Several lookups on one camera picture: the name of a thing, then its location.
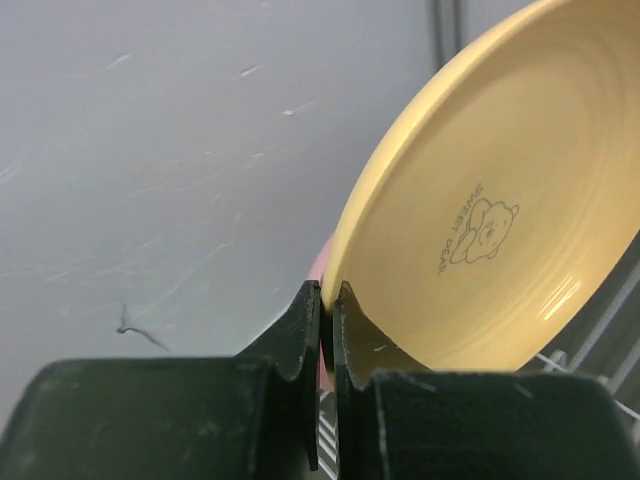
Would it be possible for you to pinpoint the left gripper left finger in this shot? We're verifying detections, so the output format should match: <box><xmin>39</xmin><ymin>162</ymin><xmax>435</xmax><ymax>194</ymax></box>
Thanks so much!
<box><xmin>1</xmin><ymin>281</ymin><xmax>321</xmax><ymax>479</ymax></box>

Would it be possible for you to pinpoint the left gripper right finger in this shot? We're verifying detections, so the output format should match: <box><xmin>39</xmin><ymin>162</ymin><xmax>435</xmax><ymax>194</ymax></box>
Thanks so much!
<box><xmin>332</xmin><ymin>284</ymin><xmax>639</xmax><ymax>479</ymax></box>

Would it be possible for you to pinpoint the yellow plate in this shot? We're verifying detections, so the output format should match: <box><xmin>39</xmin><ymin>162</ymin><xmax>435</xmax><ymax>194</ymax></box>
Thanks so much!
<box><xmin>321</xmin><ymin>1</ymin><xmax>639</xmax><ymax>371</ymax></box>

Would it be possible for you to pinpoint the pink plate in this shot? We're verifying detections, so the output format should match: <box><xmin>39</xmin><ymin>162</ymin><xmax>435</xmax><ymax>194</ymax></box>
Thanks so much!
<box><xmin>308</xmin><ymin>236</ymin><xmax>333</xmax><ymax>391</ymax></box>

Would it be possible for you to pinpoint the white wire dish rack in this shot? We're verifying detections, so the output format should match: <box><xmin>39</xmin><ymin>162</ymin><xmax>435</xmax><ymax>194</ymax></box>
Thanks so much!
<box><xmin>317</xmin><ymin>279</ymin><xmax>640</xmax><ymax>480</ymax></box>

